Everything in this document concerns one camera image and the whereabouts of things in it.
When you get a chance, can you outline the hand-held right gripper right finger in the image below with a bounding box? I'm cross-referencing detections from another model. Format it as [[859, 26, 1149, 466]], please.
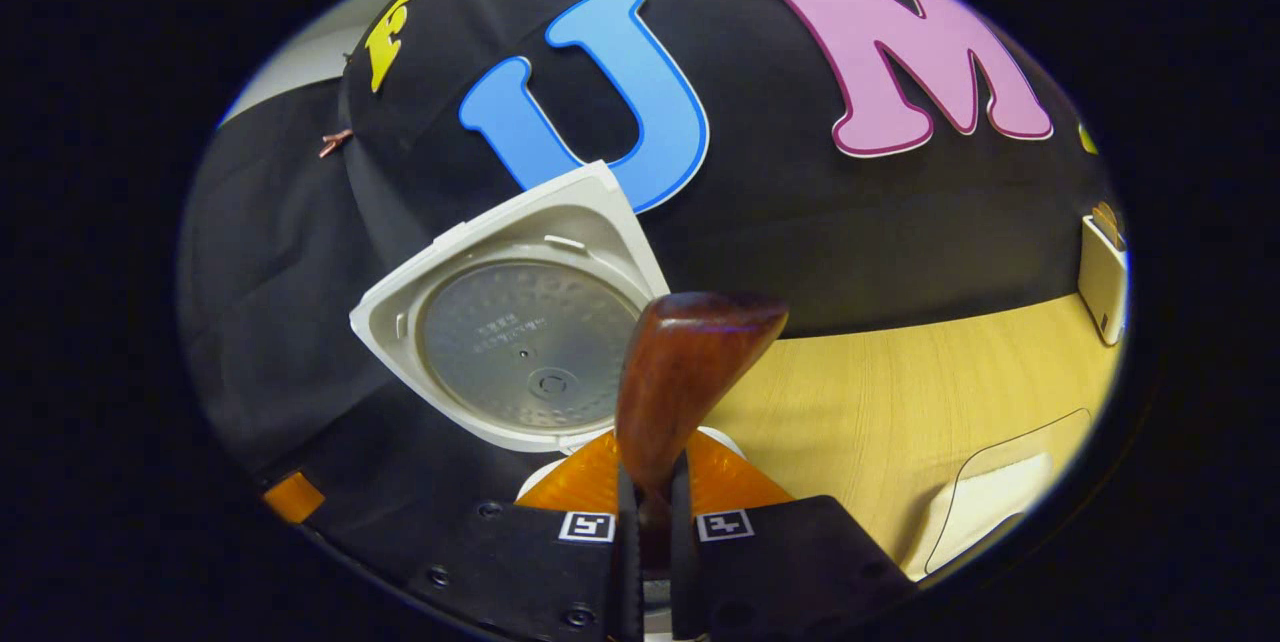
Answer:
[[667, 429, 918, 642]]

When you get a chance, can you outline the white rice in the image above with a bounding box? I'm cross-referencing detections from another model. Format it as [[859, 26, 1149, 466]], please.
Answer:
[[938, 452, 1057, 565]]

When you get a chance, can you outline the black backdrop cloth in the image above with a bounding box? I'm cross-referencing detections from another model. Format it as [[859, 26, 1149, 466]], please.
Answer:
[[180, 0, 1129, 488]]

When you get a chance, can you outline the white toaster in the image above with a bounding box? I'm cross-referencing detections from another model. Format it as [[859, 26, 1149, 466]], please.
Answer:
[[1076, 214, 1132, 347]]

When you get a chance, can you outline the brown toast slice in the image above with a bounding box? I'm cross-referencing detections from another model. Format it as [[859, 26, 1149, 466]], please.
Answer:
[[1089, 201, 1128, 251]]

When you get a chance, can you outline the brown wooden spoon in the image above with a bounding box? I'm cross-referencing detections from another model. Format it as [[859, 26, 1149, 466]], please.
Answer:
[[614, 292, 791, 575]]

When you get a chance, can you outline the clear plastic container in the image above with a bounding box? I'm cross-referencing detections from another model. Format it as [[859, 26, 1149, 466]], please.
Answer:
[[924, 408, 1094, 579]]

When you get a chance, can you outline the white rice cooker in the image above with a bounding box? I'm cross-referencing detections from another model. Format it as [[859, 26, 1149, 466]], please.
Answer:
[[349, 160, 747, 505]]

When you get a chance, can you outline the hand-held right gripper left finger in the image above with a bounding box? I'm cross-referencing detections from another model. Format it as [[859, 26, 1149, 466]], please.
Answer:
[[298, 429, 645, 642]]

